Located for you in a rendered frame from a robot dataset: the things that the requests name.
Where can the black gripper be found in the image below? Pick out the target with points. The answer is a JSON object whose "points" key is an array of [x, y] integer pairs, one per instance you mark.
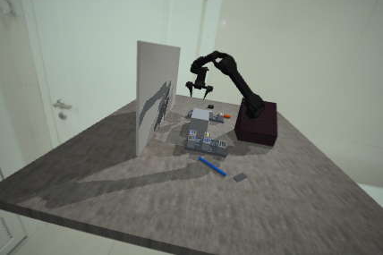
{"points": [[208, 88]]}

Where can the grey flat panel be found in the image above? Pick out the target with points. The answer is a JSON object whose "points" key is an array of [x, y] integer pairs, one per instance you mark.
{"points": [[156, 81]]}

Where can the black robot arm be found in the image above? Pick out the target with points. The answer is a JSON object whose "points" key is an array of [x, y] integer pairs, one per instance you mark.
{"points": [[228, 66]]}

